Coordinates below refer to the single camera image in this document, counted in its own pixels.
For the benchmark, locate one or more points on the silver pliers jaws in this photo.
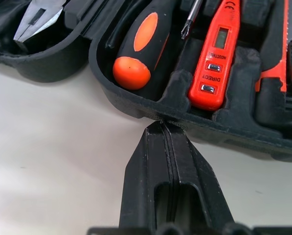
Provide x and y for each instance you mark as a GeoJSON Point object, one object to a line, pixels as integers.
{"type": "Point", "coordinates": [28, 31]}

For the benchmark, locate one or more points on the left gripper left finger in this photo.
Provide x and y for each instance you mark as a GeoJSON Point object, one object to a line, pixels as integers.
{"type": "Point", "coordinates": [141, 183]}

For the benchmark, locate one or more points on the Phillips screwdriver with short shaft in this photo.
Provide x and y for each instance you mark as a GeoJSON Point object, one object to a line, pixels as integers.
{"type": "Point", "coordinates": [191, 19]}

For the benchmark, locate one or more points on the orange black utility knife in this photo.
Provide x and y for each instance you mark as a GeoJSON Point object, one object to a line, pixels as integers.
{"type": "Point", "coordinates": [273, 76]}

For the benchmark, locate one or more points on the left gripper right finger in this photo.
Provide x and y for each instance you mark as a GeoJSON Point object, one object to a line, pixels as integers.
{"type": "Point", "coordinates": [197, 186]}

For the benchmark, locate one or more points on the black tool case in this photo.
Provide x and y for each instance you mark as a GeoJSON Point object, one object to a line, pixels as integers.
{"type": "Point", "coordinates": [209, 137]}

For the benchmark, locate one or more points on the long slim shaft screwdriver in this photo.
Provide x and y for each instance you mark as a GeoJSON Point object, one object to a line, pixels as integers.
{"type": "Point", "coordinates": [131, 73]}

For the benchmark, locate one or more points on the orange voltage tester pen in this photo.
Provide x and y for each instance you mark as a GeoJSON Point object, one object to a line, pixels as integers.
{"type": "Point", "coordinates": [224, 24]}

